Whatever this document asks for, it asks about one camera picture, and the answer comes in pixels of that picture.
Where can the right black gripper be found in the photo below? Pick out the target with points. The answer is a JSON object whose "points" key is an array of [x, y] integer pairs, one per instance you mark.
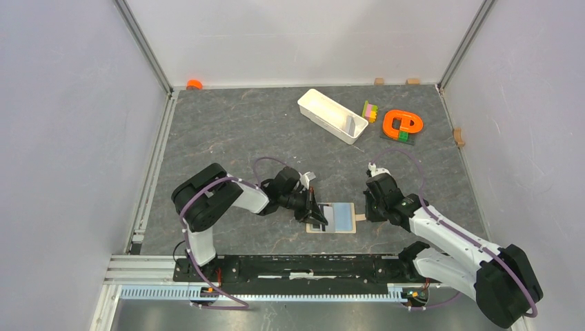
{"points": [[371, 216]]}

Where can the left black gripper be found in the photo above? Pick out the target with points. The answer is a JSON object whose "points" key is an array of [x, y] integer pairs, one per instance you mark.
{"points": [[310, 212]]}

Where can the grey credit card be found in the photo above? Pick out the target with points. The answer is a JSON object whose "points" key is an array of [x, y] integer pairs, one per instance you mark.
{"points": [[328, 213]]}

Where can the beige card holder wallet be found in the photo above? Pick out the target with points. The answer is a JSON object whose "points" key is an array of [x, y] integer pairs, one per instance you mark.
{"points": [[345, 219]]}

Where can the white plastic bin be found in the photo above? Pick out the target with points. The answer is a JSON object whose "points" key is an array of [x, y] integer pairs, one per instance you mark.
{"points": [[330, 115]]}

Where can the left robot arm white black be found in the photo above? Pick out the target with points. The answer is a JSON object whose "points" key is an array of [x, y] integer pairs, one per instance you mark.
{"points": [[204, 198]]}

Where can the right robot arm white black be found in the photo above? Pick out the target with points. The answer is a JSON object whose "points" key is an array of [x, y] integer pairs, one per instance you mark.
{"points": [[501, 281]]}

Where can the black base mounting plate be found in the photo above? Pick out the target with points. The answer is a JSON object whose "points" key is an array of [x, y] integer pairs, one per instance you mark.
{"points": [[301, 274]]}

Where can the green block on plate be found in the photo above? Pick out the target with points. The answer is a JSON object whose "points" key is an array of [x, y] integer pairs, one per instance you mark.
{"points": [[403, 137]]}

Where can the pink yellow green block stack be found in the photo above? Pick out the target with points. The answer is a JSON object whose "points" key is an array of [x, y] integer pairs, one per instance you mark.
{"points": [[369, 112]]}

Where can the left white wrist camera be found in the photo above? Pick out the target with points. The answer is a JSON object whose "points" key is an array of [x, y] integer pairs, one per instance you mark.
{"points": [[305, 179]]}

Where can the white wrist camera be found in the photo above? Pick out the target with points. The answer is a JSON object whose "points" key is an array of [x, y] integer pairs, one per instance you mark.
{"points": [[374, 170], [305, 179]]}

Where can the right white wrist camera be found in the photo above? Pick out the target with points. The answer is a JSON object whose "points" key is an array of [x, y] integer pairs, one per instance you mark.
{"points": [[374, 170]]}

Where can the wooden block right wall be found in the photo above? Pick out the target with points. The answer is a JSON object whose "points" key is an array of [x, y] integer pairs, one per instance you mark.
{"points": [[458, 137]]}

